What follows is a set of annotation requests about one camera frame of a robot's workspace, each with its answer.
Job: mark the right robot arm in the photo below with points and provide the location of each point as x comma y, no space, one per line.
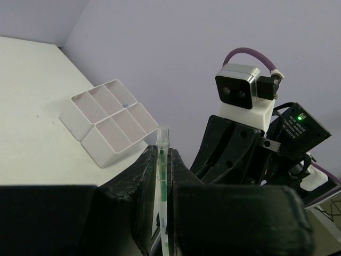
298,132

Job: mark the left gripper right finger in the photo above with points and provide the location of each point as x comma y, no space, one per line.
233,219

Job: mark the green pen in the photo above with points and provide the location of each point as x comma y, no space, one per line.
162,162

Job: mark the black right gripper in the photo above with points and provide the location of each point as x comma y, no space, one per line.
233,153

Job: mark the white compartment organizer tray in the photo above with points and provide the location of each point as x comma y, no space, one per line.
108,121

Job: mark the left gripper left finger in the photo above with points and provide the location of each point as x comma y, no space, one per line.
115,218

